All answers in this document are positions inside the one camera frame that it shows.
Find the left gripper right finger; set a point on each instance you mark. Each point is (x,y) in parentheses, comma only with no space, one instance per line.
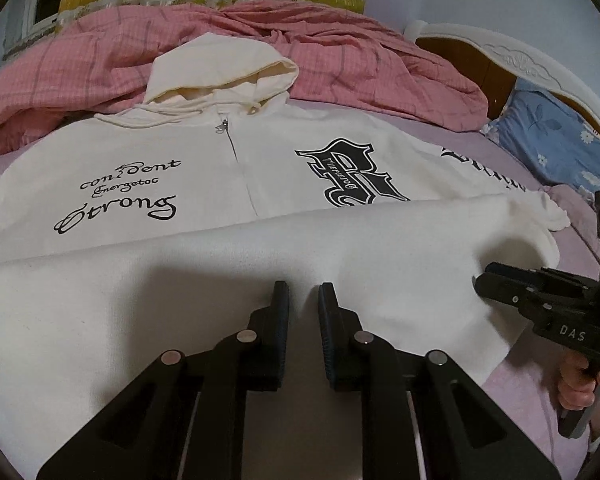
(422,417)

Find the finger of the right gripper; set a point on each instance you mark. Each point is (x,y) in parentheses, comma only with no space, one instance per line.
(530,291)

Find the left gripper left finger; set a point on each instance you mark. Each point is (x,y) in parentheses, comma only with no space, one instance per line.
(183,417)

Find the white zip hoodie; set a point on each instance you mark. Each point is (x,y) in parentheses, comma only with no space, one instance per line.
(240,239)

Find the person's right hand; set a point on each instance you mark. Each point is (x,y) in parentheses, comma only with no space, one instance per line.
(575,388)

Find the pink bed sheet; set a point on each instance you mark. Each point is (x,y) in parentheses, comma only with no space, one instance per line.
(545,389)

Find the pink pillow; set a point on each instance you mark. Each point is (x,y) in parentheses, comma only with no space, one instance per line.
(581,215)

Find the blue floral pillow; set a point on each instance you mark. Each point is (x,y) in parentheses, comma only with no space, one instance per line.
(550,138)

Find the white carved headboard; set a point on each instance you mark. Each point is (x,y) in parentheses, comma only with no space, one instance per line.
(494,61)

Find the pink checked quilt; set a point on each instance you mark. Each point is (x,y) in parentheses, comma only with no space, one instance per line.
(101,64)

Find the white framed window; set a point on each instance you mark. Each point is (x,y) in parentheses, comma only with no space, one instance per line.
(28,21)

